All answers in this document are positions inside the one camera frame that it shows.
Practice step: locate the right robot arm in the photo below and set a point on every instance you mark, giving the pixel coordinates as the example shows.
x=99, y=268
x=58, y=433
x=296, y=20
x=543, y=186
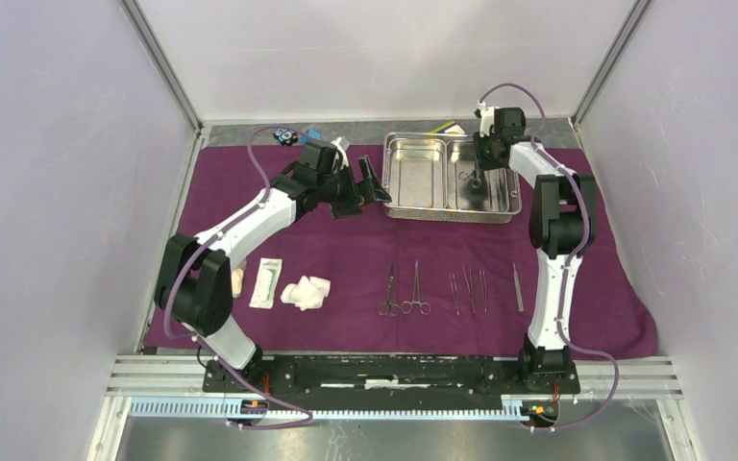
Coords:
x=561, y=227

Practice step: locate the aluminium corner frame rail right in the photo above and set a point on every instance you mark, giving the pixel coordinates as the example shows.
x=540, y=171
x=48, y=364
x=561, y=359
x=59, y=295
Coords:
x=611, y=58

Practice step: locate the metal mesh instrument tray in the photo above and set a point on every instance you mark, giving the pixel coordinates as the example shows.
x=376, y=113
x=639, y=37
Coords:
x=449, y=215

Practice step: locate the blue toy block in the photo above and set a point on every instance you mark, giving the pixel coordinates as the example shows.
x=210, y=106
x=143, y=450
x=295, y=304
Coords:
x=311, y=134

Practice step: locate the steel pan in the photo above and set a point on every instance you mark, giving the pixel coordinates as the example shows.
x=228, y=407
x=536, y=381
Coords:
x=499, y=193
x=414, y=171

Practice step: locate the aluminium corner frame rail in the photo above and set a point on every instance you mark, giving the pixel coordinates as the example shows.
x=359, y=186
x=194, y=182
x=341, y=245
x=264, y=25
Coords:
x=156, y=53
x=611, y=58

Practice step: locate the steel right inner pan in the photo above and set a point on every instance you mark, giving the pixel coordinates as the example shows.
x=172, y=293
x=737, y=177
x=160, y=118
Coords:
x=499, y=193

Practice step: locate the suture packet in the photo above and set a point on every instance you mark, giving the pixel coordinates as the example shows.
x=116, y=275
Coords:
x=268, y=274

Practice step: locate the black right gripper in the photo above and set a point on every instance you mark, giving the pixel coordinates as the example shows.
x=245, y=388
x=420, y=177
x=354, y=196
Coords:
x=481, y=162

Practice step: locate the aluminium corner frame rail left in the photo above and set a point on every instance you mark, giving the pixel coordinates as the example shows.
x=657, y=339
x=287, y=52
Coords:
x=156, y=53

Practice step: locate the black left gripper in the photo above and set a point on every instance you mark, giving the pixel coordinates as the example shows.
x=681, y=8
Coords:
x=366, y=191

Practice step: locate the steel surgical scissors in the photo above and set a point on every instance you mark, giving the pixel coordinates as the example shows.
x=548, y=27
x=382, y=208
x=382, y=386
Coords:
x=389, y=307

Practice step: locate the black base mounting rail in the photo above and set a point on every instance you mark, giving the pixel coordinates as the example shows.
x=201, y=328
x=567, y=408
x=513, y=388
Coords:
x=402, y=382

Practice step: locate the steel left inner pan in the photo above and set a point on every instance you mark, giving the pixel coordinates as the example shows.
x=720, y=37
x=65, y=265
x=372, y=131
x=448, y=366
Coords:
x=414, y=171

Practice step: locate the black blue toy car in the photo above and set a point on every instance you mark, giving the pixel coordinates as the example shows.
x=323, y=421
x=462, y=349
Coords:
x=285, y=136

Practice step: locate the steel hemostat clamp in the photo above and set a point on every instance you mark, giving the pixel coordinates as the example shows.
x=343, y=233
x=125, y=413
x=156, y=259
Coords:
x=416, y=302
x=472, y=177

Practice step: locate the white gauze wad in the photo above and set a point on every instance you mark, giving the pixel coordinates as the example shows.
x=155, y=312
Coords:
x=306, y=294

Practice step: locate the steel forceps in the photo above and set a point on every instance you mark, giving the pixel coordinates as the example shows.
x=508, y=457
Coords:
x=517, y=289

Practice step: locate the steel needle holder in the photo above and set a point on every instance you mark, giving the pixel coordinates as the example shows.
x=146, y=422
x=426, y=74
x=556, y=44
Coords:
x=468, y=276

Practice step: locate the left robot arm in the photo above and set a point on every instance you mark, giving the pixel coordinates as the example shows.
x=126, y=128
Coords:
x=194, y=286

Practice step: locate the thin curved steel tweezers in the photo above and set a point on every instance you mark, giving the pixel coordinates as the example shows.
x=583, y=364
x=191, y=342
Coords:
x=483, y=289

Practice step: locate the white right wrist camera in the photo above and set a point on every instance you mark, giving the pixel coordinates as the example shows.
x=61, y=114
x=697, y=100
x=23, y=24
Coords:
x=486, y=116

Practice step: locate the aluminium front frame rail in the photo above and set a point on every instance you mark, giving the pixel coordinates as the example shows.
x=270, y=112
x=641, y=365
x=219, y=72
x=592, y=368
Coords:
x=172, y=386

